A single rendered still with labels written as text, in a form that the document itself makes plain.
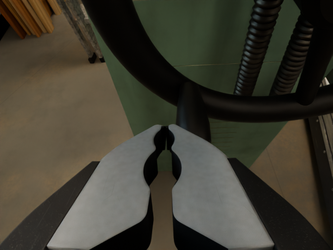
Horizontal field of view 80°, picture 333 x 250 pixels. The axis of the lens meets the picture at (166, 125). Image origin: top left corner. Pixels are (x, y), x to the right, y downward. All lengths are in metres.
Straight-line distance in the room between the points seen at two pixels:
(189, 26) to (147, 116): 0.26
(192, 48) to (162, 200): 0.64
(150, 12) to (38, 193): 0.89
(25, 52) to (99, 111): 0.82
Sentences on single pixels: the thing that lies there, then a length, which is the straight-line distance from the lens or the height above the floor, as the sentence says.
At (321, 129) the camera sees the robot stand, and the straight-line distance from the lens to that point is 1.00.
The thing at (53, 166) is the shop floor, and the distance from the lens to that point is 1.07.
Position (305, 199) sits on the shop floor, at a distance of 1.01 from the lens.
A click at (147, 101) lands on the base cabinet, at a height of 0.49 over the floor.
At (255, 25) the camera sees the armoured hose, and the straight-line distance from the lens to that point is 0.23.
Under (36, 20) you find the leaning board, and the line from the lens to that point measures 1.85.
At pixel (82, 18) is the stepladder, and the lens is 1.29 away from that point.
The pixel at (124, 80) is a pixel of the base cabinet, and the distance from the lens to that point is 0.43.
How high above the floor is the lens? 0.85
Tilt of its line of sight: 57 degrees down
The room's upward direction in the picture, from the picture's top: 5 degrees counter-clockwise
